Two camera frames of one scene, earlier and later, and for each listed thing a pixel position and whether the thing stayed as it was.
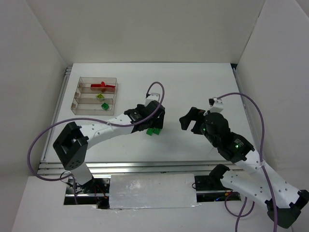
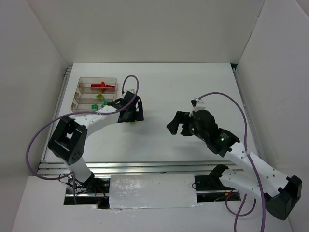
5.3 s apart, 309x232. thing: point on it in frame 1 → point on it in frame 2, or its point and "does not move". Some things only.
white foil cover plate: x=152 y=191 does not move
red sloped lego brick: x=95 y=85 does not move
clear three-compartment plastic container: x=95 y=95 does not move
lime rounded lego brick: x=100 y=95 does not move
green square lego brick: x=149 y=131 → x=94 y=107
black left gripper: x=156 y=118 → x=136 y=110
